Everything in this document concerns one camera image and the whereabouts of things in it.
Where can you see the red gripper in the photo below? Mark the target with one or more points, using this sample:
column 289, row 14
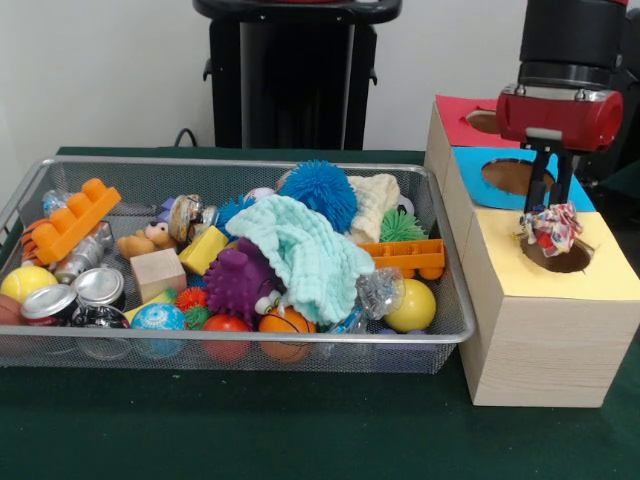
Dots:
column 550, row 117

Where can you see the colourful patterned cloth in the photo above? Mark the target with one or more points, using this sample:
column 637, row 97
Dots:
column 555, row 230

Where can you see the blue spiky rubber ball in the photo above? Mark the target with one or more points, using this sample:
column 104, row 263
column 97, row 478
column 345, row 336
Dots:
column 317, row 192

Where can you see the mint green cloth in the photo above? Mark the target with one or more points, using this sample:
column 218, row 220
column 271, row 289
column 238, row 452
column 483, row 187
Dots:
column 310, row 260

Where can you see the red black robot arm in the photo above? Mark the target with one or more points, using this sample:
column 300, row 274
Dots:
column 570, row 30

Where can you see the wooden box three holes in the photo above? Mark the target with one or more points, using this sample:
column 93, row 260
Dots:
column 550, row 350

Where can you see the silver mesh bin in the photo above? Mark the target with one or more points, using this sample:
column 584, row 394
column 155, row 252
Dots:
column 75, row 352

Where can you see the dark green table cloth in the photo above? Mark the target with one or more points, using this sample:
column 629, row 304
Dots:
column 200, row 425
column 625, row 185

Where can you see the green spiky rubber ball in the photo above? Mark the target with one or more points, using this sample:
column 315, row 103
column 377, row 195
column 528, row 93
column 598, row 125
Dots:
column 402, row 227

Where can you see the orange wheeled toy brick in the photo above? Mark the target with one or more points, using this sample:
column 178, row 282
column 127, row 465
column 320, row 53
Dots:
column 405, row 254

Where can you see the cream knitted cloth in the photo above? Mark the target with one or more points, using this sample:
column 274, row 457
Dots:
column 375, row 210

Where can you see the plain yellow ball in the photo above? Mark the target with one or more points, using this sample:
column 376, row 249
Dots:
column 412, row 305

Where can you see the orange toy basketball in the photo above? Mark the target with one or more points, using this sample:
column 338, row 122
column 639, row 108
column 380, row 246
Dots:
column 285, row 325

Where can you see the purple spiky monster toy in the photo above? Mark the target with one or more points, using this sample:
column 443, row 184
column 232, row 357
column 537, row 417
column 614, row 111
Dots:
column 235, row 280

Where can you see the orange studded toy brick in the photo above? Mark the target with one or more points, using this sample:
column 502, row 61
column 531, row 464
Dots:
column 75, row 222

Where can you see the red soda can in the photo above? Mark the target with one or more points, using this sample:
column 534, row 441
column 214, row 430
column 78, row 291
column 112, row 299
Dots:
column 47, row 305

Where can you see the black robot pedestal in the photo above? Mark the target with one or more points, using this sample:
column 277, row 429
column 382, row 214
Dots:
column 280, row 90

